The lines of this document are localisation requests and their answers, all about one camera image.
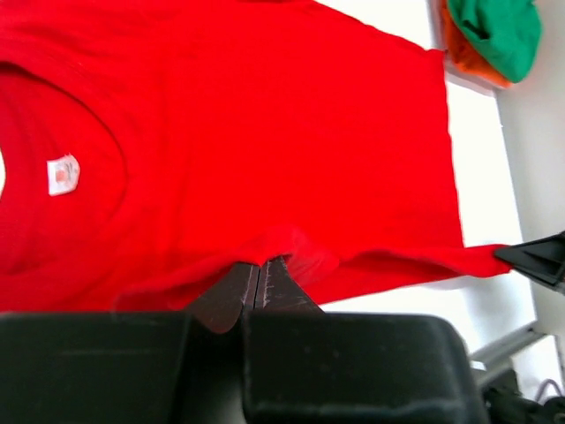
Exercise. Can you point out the folded green t-shirt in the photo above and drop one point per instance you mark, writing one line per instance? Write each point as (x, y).
(506, 34)

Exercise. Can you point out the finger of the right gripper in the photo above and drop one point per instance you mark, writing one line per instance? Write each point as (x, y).
(540, 260)

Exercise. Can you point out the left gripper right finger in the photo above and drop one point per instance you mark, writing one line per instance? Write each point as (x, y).
(277, 291)

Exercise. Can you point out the red t-shirt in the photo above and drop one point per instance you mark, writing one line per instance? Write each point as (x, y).
(149, 146)

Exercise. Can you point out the folded orange t-shirt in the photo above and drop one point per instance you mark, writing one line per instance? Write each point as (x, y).
(463, 56)

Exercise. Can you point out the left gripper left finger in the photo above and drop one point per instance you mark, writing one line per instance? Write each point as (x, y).
(219, 308)

